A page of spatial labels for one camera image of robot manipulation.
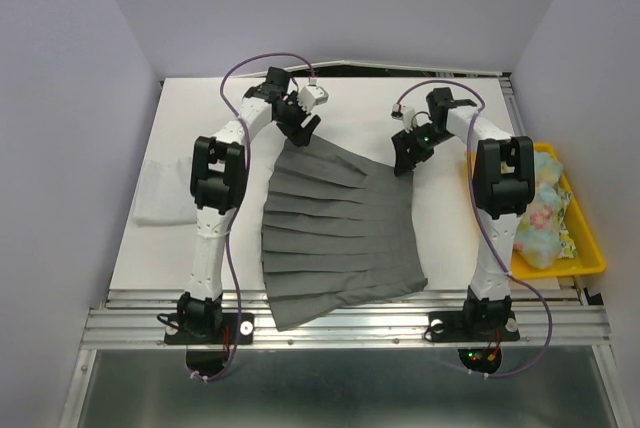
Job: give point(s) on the white folded cloth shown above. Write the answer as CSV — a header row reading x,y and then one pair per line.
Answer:
x,y
163,195

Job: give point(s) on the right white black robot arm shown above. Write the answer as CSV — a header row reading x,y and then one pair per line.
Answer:
x,y
501,176

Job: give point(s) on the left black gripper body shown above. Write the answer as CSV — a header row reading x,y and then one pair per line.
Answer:
x,y
292,115

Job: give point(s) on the yellow plastic tray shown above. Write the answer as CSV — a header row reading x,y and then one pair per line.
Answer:
x,y
589,260

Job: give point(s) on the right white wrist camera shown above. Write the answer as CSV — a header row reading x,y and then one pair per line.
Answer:
x,y
406,115

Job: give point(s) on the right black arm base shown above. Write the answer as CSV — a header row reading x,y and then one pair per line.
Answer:
x,y
480,344

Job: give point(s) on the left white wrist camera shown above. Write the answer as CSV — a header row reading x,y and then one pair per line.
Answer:
x,y
311,96

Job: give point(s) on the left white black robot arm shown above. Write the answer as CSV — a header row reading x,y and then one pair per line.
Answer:
x,y
218,181

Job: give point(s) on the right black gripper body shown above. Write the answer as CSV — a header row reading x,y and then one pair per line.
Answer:
x,y
430,136

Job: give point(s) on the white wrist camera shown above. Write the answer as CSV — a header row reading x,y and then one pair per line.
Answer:
x,y
406,115
311,96

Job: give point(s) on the light blue floral skirt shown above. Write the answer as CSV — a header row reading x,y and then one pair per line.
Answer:
x,y
537,237

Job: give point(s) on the aluminium rail frame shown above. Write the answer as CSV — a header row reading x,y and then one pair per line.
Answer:
x,y
367,365

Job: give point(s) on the grey pleated skirt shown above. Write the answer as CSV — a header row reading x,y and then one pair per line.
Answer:
x,y
337,231

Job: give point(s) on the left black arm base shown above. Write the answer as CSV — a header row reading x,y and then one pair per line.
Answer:
x,y
209,351

